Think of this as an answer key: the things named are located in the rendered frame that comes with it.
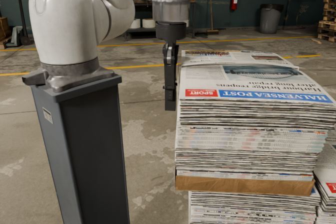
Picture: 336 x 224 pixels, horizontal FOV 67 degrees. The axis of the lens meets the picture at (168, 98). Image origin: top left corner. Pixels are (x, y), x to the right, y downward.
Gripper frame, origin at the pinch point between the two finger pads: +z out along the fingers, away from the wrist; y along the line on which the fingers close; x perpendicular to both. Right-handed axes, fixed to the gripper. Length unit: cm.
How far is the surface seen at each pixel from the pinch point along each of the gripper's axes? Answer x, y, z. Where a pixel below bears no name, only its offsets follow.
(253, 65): -20.7, -1.2, -10.5
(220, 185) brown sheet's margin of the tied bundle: -12.5, -21.1, 10.2
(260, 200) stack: -22.1, -19.0, 15.7
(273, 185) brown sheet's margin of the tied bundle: -23.4, -20.8, 9.7
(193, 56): -5.9, 5.5, -10.4
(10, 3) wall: 422, 533, 15
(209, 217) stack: -11.2, -19.1, 22.1
